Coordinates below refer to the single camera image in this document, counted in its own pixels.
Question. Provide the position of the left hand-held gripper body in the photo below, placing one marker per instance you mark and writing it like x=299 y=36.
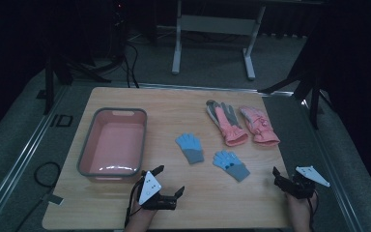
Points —
x=149 y=188

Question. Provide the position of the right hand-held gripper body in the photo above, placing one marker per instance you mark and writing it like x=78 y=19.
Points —
x=302 y=188

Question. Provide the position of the pink glove with grey palm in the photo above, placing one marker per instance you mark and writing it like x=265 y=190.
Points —
x=226 y=124

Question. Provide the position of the person's right hand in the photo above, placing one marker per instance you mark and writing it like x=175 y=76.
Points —
x=298 y=206

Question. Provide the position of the person's left hand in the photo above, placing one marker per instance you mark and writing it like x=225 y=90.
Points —
x=141 y=216

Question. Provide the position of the plain blue knit glove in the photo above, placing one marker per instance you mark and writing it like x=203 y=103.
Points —
x=190 y=146

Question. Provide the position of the blue knit glove with dots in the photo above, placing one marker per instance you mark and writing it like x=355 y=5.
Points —
x=233 y=164

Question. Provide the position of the pink padded glove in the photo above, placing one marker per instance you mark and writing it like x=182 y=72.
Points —
x=261 y=127

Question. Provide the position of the pink basin with grey rim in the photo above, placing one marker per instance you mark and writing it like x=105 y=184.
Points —
x=114 y=145

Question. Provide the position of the black tripod stand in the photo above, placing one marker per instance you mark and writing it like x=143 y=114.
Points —
x=307 y=87
x=62 y=72

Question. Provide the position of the grey tape piece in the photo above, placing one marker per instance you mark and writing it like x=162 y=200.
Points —
x=55 y=199

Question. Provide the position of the metal floor rail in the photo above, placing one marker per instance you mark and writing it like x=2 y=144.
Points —
x=19 y=164
x=331 y=167

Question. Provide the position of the white metal desk frame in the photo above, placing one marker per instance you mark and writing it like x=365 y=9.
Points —
x=217 y=25

